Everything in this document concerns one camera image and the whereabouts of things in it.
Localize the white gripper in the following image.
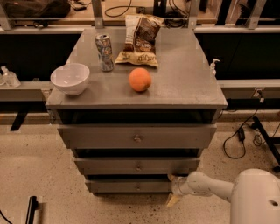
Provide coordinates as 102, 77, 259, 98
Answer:
166, 174, 188, 207

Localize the grey bottom drawer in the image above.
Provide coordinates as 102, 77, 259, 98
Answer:
85, 179, 171, 193

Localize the grey drawer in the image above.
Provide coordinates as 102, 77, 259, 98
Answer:
85, 179, 171, 193
74, 157, 200, 175
58, 124, 217, 149

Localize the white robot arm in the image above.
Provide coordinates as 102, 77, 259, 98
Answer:
166, 169, 280, 224

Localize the grey drawer cabinet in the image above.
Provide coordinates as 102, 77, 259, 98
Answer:
46, 28, 227, 182

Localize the grey middle drawer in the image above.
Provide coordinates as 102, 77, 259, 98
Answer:
74, 157, 200, 175

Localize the grey top drawer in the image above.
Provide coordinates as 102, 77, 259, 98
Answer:
58, 124, 217, 149

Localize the black stand leg right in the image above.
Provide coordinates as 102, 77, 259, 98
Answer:
253, 116, 280, 173

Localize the orange fruit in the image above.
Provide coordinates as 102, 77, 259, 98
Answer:
129, 68, 151, 92

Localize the white pump bottle right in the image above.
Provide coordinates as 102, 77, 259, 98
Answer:
210, 59, 220, 76

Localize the black bar on floor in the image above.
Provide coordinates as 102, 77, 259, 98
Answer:
25, 196, 39, 224

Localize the white bowl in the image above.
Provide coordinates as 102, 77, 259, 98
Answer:
50, 63, 90, 95

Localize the brown chip bag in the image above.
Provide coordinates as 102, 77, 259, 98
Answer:
115, 14, 164, 67

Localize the silver drink can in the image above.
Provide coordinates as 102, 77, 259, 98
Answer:
95, 33, 114, 72

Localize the clear sanitizer bottle left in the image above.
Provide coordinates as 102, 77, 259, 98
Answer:
1, 66, 21, 88

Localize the black backpack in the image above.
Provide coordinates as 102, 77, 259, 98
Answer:
1, 0, 71, 18

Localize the black power cable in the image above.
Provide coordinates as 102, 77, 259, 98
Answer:
222, 90, 265, 160

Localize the black cable on shelf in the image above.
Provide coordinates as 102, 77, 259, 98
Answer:
104, 0, 146, 18

